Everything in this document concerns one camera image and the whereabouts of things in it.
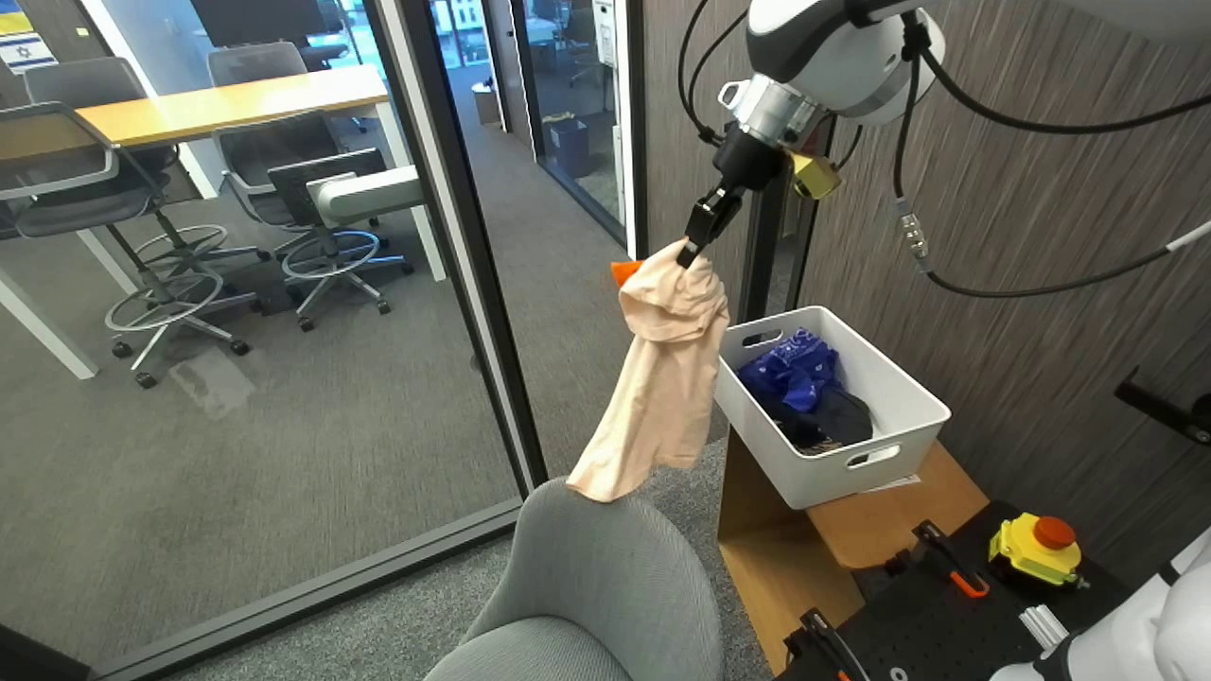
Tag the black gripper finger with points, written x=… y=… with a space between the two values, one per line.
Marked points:
x=723 y=214
x=699 y=233

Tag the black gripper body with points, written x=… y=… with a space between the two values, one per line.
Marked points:
x=750 y=161

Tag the peach cloth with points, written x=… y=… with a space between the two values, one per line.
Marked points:
x=665 y=364

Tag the white plastic basket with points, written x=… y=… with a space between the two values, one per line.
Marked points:
x=818 y=474

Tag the grey swivel office chair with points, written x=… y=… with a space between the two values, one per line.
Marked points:
x=79 y=200
x=352 y=193

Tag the grey plastic chair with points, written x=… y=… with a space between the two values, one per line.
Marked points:
x=593 y=581

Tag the blue cloth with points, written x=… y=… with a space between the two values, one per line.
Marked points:
x=787 y=371

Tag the dark brown cloth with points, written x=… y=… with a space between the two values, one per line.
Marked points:
x=839 y=421

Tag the wooden stand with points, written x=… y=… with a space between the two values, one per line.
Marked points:
x=771 y=581

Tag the yellow emergency stop button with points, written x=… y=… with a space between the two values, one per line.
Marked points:
x=1027 y=555

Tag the black perforated robot table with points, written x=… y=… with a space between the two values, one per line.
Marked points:
x=933 y=629

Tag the wooden top office table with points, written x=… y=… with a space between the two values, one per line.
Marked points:
x=230 y=108

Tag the silver aluminium profile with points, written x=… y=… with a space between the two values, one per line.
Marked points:
x=1046 y=625

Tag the yellowish wrist camera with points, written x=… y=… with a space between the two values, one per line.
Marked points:
x=815 y=175

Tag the black door frame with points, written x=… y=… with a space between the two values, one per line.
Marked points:
x=761 y=271

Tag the glass door white frame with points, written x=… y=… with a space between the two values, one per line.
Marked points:
x=625 y=126

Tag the black glass wall post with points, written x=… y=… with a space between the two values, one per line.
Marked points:
x=467 y=251

